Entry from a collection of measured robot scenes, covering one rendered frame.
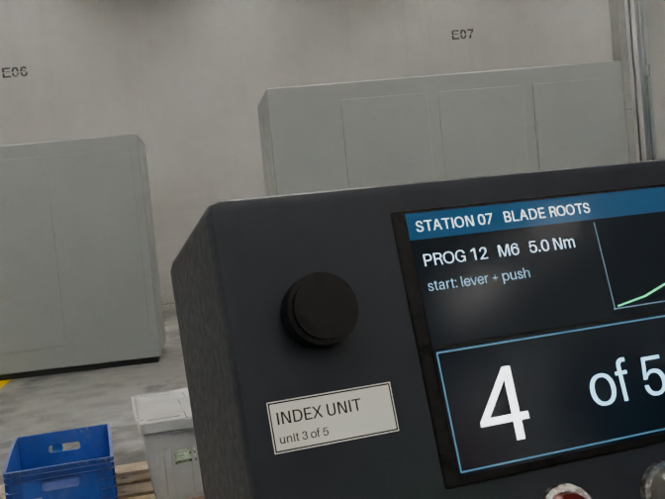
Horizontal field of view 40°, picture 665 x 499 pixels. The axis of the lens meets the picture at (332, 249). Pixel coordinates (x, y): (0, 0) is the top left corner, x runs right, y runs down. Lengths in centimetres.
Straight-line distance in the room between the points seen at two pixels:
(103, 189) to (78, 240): 47
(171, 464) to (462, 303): 334
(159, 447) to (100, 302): 445
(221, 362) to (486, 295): 11
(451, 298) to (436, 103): 627
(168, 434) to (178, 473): 17
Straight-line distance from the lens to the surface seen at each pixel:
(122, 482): 411
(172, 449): 367
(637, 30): 259
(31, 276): 808
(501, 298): 39
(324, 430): 35
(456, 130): 665
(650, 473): 41
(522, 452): 38
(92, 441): 423
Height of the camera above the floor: 125
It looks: 3 degrees down
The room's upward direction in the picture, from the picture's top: 6 degrees counter-clockwise
